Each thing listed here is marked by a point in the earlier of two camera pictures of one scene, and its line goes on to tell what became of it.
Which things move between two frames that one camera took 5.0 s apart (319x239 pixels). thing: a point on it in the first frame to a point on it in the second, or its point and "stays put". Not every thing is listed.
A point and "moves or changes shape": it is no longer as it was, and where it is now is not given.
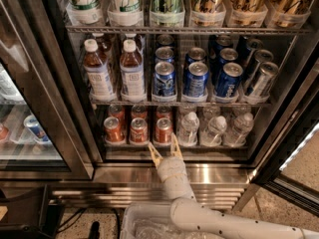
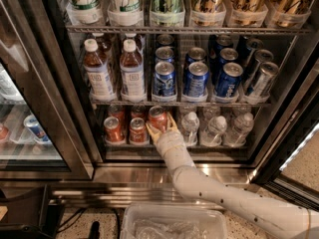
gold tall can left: (207, 6) stays put
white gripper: (169, 167) to (166, 140)
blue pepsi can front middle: (196, 81) stays put
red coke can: (116, 111) stays put
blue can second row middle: (195, 54) stays put
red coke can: (163, 129) moves or changes shape
